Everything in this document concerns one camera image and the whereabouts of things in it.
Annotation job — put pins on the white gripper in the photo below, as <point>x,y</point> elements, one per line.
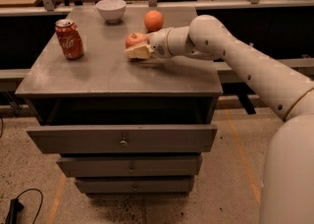
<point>159,43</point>

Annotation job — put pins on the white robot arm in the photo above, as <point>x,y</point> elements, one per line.
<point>287,195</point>

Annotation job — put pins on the orange fruit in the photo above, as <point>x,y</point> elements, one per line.
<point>153,20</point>

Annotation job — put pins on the grey drawer cabinet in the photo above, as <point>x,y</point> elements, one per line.
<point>124,110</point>

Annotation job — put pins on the grey drawer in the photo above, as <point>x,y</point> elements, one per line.
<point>130,166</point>
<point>135,185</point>
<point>123,138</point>

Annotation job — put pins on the white bowl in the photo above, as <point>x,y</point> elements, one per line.
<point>111,11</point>

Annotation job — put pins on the middle grey drawer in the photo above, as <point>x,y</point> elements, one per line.
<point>130,166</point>

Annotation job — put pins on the red cola can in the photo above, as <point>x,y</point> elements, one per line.
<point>69,38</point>

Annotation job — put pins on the bottom grey drawer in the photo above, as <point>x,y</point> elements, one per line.
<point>135,185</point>

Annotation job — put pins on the red apple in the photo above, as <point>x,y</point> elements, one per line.
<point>134,39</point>

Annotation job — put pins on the top grey drawer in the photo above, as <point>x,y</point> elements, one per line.
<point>123,138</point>

